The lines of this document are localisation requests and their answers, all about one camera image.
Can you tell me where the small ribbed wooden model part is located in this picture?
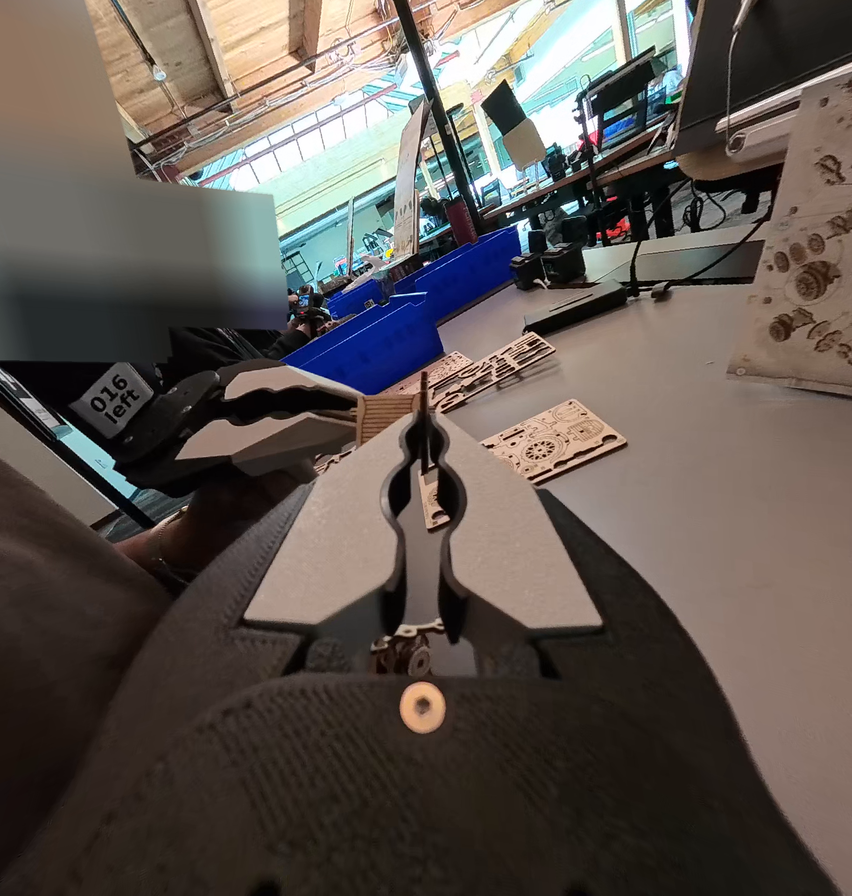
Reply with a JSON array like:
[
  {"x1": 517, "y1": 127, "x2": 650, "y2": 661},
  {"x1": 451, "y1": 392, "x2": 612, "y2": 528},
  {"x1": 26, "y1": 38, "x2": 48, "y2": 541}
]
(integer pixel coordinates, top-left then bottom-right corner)
[{"x1": 358, "y1": 394, "x2": 418, "y2": 447}]

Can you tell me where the wooden sheet with fine parts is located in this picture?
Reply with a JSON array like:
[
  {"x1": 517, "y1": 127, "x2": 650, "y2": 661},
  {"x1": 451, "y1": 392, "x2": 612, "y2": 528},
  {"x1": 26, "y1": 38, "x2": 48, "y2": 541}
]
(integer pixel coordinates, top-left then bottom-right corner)
[{"x1": 384, "y1": 350, "x2": 477, "y2": 393}]

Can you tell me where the black monitor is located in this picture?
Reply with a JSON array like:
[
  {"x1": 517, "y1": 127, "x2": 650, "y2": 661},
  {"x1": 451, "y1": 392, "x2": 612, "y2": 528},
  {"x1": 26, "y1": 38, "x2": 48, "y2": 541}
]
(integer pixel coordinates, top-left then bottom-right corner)
[{"x1": 674, "y1": 0, "x2": 852, "y2": 156}]

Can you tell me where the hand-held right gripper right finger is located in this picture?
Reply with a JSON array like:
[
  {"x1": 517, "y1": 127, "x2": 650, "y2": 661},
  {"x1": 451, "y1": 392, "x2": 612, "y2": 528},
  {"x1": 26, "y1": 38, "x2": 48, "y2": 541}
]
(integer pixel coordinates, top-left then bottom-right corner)
[{"x1": 426, "y1": 412, "x2": 604, "y2": 644}]

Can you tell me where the black power adapter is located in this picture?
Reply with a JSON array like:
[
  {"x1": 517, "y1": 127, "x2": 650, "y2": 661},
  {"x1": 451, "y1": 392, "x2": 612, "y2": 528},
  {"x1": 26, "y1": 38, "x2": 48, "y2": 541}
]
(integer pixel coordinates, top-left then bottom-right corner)
[{"x1": 522, "y1": 280, "x2": 630, "y2": 336}]

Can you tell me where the person's left forearm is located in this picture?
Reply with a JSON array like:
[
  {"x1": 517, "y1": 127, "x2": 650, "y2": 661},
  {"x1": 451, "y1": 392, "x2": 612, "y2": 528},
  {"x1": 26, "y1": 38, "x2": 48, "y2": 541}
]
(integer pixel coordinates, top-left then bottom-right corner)
[{"x1": 114, "y1": 504, "x2": 196, "y2": 596}]

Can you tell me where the thin gooseneck wire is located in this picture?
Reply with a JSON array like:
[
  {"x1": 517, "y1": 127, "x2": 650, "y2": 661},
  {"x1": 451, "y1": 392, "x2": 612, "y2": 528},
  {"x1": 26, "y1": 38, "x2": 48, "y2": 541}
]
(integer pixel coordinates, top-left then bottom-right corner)
[{"x1": 725, "y1": 0, "x2": 757, "y2": 144}]

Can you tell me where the framed marker poster on stand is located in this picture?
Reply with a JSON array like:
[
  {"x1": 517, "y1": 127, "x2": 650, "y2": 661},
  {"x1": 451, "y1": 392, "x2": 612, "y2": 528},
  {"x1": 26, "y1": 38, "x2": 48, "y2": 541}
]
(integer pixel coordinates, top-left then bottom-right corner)
[{"x1": 0, "y1": 360, "x2": 157, "y2": 529}]

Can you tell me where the wooden sheet with long cutouts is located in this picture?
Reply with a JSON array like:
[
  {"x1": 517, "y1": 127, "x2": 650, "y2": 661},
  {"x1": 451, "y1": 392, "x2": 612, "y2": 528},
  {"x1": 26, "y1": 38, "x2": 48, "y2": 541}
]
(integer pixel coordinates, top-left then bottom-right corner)
[{"x1": 426, "y1": 332, "x2": 557, "y2": 413}]

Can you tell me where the flat wooden piece with holes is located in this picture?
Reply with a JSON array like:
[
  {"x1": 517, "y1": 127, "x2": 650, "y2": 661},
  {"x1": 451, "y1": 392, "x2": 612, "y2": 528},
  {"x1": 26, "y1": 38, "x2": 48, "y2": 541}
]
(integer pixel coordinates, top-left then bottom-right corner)
[{"x1": 420, "y1": 465, "x2": 462, "y2": 533}]

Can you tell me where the white monitor stand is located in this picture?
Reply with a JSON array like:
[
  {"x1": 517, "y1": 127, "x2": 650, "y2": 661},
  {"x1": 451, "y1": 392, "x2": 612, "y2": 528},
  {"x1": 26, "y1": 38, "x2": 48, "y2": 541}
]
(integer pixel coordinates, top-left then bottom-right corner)
[{"x1": 715, "y1": 98, "x2": 805, "y2": 161}]

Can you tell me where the black cable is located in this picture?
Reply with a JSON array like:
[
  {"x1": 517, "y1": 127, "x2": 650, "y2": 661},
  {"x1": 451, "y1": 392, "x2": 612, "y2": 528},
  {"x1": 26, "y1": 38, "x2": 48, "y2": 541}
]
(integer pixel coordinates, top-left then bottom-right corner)
[{"x1": 629, "y1": 150, "x2": 766, "y2": 301}]

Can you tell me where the person's left hand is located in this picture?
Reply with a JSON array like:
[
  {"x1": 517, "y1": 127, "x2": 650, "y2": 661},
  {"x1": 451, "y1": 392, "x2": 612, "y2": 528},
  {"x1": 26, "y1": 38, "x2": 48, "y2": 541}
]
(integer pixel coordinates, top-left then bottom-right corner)
[{"x1": 184, "y1": 465, "x2": 318, "y2": 561}]

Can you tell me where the partly built wooden model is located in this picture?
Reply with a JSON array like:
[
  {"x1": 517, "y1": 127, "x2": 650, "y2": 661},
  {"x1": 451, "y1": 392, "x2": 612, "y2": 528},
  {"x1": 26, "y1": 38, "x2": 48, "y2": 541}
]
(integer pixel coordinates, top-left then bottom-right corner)
[{"x1": 370, "y1": 619, "x2": 444, "y2": 676}]

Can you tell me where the black and white photo flag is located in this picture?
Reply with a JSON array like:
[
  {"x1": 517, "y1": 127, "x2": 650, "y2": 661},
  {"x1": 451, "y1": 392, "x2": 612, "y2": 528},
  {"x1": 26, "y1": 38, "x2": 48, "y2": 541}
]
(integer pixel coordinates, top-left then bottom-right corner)
[{"x1": 480, "y1": 79, "x2": 547, "y2": 169}]

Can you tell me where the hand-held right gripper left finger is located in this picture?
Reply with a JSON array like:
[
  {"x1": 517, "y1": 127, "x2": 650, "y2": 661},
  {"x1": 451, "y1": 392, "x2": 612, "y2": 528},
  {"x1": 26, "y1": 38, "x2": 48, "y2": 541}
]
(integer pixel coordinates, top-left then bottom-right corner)
[{"x1": 244, "y1": 412, "x2": 423, "y2": 634}]

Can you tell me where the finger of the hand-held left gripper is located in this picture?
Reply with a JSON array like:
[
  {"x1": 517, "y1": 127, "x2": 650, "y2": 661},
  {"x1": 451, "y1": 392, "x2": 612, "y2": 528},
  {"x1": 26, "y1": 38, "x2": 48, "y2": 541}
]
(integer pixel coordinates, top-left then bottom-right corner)
[
  {"x1": 219, "y1": 361, "x2": 362, "y2": 429},
  {"x1": 176, "y1": 409, "x2": 362, "y2": 478}
]

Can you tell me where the wooden sheet with wheel parts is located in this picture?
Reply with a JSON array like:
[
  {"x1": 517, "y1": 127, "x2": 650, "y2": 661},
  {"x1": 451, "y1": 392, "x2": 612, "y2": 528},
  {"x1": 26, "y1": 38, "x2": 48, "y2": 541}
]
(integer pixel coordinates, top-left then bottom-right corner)
[{"x1": 480, "y1": 399, "x2": 627, "y2": 485}]

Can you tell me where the person's brown clothing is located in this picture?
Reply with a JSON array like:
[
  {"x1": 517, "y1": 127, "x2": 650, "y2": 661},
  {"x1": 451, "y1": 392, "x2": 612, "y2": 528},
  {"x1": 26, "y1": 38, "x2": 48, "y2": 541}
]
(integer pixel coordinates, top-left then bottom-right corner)
[{"x1": 0, "y1": 441, "x2": 178, "y2": 896}]

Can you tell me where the white instruction booklet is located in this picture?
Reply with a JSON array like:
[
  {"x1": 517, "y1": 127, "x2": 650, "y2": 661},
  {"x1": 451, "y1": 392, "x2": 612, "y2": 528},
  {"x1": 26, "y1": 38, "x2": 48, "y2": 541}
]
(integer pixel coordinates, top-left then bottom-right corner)
[{"x1": 727, "y1": 66, "x2": 852, "y2": 401}]

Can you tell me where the silver wrist bracelet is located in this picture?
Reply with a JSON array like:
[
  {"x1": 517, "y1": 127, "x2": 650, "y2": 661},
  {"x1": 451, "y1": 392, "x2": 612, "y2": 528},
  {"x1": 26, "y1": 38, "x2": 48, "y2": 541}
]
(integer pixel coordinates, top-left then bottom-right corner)
[{"x1": 150, "y1": 505, "x2": 190, "y2": 576}]

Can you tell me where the upright wooden sheet display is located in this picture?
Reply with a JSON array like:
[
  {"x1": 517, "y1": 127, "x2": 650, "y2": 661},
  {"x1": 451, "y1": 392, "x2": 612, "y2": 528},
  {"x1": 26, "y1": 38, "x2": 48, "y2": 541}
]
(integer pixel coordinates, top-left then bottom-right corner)
[{"x1": 393, "y1": 98, "x2": 435, "y2": 259}]

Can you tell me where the blue plastic bin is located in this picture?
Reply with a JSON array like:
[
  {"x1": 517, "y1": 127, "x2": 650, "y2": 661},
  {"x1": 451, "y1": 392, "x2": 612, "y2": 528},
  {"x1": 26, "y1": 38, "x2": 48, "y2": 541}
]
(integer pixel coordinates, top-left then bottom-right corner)
[
  {"x1": 326, "y1": 269, "x2": 427, "y2": 319},
  {"x1": 413, "y1": 225, "x2": 523, "y2": 326},
  {"x1": 280, "y1": 293, "x2": 445, "y2": 394}
]

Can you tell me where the black steel column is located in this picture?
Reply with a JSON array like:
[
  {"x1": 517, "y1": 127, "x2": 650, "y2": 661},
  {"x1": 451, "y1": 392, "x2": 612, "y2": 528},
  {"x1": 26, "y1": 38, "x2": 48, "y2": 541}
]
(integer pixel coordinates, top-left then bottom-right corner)
[{"x1": 391, "y1": 0, "x2": 484, "y2": 232}]

